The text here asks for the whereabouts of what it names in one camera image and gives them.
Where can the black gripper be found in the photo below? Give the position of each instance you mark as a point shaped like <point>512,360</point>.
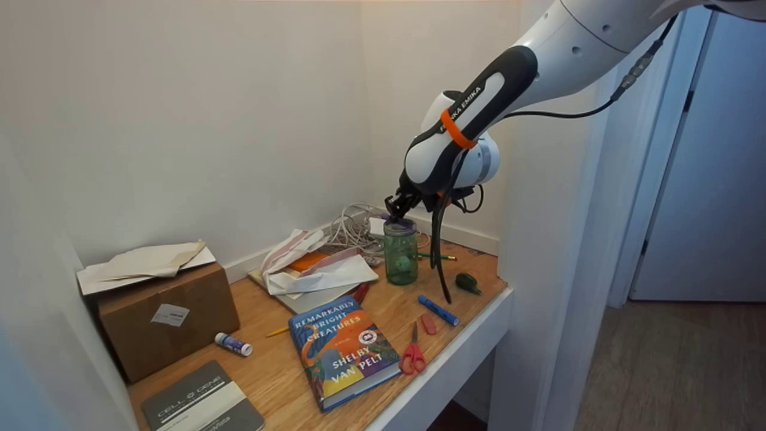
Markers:
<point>405,197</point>

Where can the blue marker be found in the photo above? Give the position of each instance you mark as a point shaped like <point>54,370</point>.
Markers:
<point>443,315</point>

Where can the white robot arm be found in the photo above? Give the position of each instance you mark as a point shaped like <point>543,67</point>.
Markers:
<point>572,45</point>

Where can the green glass jar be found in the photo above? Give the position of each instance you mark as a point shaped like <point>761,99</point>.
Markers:
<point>402,251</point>

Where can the dark green small object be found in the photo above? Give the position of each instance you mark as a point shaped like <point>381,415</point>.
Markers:
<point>469,284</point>

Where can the red eraser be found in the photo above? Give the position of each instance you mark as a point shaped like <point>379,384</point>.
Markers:
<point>429,324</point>

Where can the pile of papers and envelopes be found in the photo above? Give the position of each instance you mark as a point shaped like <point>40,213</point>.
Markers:
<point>305,272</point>

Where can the colourful hardcover book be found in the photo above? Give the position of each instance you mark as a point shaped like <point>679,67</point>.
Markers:
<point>344,350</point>

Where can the glue stick blue label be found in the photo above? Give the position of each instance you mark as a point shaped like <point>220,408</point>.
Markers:
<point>234,344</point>

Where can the white cloth on box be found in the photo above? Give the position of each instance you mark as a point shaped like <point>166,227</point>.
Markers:
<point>143,265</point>

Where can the grey white booklet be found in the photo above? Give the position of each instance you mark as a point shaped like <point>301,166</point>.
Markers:
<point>203,401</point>

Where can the brown cardboard box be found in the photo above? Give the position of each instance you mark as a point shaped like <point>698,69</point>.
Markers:
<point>155,324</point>

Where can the white door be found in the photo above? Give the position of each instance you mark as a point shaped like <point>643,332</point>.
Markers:
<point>708,238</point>

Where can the red handled scissors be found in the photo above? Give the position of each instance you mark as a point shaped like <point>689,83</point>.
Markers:
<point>414,357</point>

